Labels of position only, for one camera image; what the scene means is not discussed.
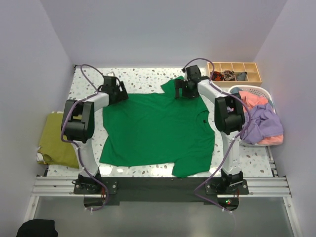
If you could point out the purple t-shirt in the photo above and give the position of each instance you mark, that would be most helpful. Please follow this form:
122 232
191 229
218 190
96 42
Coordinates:
263 127

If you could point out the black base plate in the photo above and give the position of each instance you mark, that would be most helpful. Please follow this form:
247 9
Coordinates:
114 191

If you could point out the pink t-shirt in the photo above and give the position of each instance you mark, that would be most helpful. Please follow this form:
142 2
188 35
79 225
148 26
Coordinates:
251 100

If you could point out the aluminium rail frame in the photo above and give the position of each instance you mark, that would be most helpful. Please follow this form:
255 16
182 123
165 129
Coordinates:
57 182

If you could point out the olive folded t-shirt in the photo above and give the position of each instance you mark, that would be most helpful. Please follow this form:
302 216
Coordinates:
52 150

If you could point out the blue grey garment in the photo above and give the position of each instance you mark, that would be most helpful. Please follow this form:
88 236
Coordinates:
234 93

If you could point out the white laundry basket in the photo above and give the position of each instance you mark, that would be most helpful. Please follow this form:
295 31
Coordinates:
256 90

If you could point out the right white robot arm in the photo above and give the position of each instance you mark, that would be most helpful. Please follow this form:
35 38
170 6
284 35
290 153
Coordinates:
228 117

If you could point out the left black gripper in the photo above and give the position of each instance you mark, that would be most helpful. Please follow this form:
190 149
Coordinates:
122 95

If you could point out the green t-shirt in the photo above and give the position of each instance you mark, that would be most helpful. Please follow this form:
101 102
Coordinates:
157 128

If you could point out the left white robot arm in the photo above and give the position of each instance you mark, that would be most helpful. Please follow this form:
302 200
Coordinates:
78 125

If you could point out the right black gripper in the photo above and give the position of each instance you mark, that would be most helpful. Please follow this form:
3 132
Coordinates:
179 83

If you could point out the brown patterned rolled sock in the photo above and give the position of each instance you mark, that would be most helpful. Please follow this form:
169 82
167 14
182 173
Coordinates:
229 75

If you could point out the orange black rolled sock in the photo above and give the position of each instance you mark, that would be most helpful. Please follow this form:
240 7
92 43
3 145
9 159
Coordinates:
217 76

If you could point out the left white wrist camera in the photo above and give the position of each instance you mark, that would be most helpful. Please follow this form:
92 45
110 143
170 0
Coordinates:
111 74

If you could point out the dark grey rolled sock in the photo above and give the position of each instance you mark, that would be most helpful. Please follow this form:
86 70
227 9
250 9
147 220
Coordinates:
241 76

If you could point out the wooden compartment tray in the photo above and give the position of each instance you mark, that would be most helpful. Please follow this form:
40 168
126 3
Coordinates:
253 75

